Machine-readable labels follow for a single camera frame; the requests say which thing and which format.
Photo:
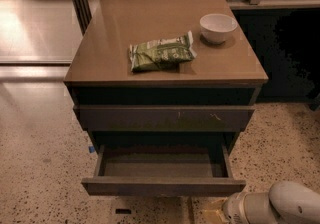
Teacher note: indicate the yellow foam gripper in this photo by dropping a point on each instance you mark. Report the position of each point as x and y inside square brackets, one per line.
[234, 212]

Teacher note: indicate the grey drawer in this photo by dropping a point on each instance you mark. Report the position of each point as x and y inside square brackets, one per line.
[163, 118]
[163, 171]

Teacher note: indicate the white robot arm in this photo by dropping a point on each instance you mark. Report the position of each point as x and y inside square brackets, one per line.
[286, 202]

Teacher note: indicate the brown drawer cabinet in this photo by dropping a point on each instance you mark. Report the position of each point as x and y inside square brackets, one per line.
[228, 74]

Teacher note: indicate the black floor marker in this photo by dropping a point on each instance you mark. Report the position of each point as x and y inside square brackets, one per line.
[123, 211]

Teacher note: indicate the blue tape piece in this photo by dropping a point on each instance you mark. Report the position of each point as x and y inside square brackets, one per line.
[91, 149]

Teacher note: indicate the green snack bag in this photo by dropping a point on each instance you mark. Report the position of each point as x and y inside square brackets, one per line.
[162, 54]

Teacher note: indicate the white ceramic bowl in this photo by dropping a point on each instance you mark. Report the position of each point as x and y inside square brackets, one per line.
[217, 28]

